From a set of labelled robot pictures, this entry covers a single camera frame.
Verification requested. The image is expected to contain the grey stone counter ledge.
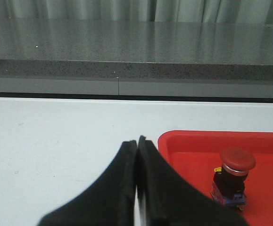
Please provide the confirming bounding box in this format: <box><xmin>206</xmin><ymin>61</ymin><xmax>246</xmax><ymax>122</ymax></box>
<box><xmin>0</xmin><ymin>18</ymin><xmax>273</xmax><ymax>103</ymax></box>

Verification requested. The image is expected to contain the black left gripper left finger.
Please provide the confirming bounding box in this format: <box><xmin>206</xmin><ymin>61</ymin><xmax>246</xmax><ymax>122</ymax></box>
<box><xmin>39</xmin><ymin>140</ymin><xmax>137</xmax><ymax>226</ymax></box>

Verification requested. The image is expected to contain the red mushroom push button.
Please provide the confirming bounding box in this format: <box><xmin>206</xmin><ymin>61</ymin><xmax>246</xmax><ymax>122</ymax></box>
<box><xmin>210</xmin><ymin>146</ymin><xmax>256</xmax><ymax>211</ymax></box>

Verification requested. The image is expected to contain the white pleated curtain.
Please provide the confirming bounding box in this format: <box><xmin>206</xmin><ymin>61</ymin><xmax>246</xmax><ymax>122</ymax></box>
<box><xmin>0</xmin><ymin>0</ymin><xmax>273</xmax><ymax>24</ymax></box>

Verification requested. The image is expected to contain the red plastic tray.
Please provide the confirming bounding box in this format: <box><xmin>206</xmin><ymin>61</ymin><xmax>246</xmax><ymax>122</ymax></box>
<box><xmin>158</xmin><ymin>130</ymin><xmax>273</xmax><ymax>226</ymax></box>

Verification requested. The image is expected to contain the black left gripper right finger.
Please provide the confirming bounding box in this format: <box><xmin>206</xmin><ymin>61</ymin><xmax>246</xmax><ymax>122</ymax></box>
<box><xmin>137</xmin><ymin>136</ymin><xmax>248</xmax><ymax>226</ymax></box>

